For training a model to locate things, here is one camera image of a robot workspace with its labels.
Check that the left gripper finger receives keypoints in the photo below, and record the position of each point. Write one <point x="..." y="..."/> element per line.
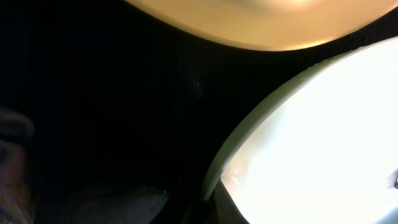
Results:
<point x="115" y="204"/>

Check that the yellow plate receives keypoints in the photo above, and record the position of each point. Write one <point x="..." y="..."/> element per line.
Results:
<point x="267" y="25"/>

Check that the orange green sponge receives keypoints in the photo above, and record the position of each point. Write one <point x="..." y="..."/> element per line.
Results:
<point x="16" y="134"/>

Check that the mint green plate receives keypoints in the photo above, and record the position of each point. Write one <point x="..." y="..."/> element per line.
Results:
<point x="322" y="148"/>

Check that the black round tray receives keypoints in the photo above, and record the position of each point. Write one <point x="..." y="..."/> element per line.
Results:
<point x="118" y="97"/>

